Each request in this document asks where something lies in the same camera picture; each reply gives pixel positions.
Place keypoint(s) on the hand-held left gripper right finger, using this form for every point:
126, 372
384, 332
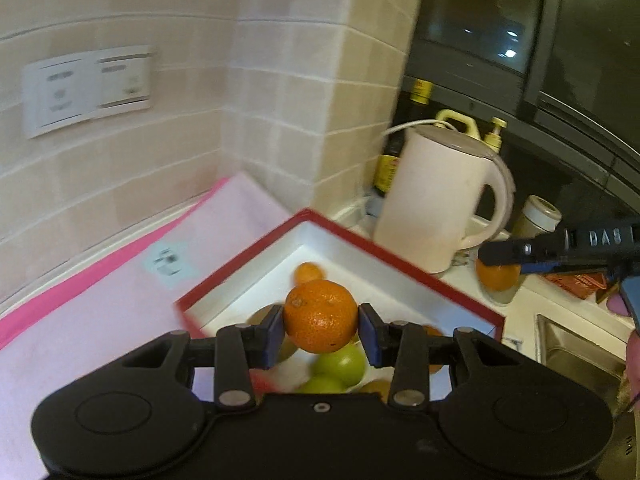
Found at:
369, 336

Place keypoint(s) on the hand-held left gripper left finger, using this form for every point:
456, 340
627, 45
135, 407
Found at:
271, 337

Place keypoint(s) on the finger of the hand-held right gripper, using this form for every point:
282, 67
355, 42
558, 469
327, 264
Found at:
545, 267
525, 250

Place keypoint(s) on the small mandarin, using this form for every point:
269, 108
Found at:
307, 272
376, 389
497, 276
320, 316

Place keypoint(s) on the green apple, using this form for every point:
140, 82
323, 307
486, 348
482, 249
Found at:
320, 386
341, 364

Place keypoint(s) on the red-rimmed white fruit box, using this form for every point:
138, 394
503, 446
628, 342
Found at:
400, 280

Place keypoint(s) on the person's right hand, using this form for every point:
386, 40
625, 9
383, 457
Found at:
618, 306

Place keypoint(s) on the orange packet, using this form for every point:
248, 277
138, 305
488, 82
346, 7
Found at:
575, 285

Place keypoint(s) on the beige lidded cup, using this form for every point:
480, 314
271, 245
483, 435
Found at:
537, 215

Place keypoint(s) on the steel sink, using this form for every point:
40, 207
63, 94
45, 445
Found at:
575, 345

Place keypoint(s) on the white electric kettle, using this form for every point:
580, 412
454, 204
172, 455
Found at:
435, 195

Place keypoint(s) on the yellow pump bottle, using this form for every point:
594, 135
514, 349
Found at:
495, 135

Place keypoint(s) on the yellow plastic jug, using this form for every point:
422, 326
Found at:
457, 121

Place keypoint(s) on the dark sauce bottle yellow label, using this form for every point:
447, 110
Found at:
392, 165

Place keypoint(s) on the pink quilted mat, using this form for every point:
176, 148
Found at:
100, 320

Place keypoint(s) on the beige framed wall socket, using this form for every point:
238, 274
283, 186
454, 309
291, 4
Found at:
124, 80

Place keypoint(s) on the white wall socket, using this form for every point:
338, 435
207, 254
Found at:
59, 96

